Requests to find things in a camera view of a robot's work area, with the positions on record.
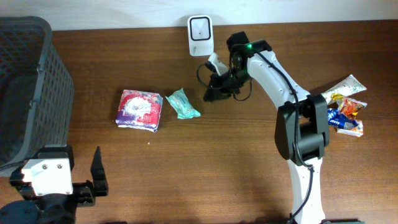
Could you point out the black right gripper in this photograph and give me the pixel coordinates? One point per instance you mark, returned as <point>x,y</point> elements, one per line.
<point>222,84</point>

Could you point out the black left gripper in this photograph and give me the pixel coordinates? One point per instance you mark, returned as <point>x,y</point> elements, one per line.
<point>84,193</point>

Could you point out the teal toilet tissue pack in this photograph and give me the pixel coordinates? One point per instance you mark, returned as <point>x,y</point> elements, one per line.
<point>180,103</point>

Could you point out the red purple tissue pack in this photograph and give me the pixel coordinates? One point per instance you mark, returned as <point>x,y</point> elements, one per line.
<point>139,110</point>

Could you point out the blue yellow paste sachet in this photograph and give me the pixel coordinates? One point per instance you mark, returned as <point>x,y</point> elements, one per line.
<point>344,116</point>

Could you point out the white shampoo tube gold cap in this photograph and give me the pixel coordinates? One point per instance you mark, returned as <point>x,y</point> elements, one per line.
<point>347,87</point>

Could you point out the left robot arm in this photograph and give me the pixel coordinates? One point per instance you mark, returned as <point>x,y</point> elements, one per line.
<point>5,218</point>

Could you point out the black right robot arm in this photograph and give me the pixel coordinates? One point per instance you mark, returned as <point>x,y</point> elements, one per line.
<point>301,131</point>

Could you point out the white barcode scanner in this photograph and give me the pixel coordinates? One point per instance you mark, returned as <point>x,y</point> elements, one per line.
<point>200,35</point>

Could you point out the grey plastic mesh basket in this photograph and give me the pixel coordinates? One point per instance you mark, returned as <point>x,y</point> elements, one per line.
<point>36,91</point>

